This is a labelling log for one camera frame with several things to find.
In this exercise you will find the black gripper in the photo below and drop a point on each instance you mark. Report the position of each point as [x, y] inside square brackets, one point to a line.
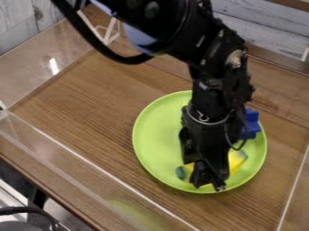
[205, 141]

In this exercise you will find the yellow toy banana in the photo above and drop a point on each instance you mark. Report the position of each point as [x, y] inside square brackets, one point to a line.
[237, 159]

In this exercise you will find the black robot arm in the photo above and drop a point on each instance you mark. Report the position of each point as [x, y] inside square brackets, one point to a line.
[182, 29]

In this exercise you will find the green round plate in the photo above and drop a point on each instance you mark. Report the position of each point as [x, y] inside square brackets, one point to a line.
[156, 142]

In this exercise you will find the blue plastic block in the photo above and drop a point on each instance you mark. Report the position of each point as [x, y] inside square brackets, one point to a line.
[252, 121]

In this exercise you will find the clear acrylic enclosure wall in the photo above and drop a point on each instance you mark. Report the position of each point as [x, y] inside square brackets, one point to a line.
[95, 195]

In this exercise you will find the clear acrylic corner bracket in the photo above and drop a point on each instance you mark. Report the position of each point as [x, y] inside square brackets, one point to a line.
[106, 34]

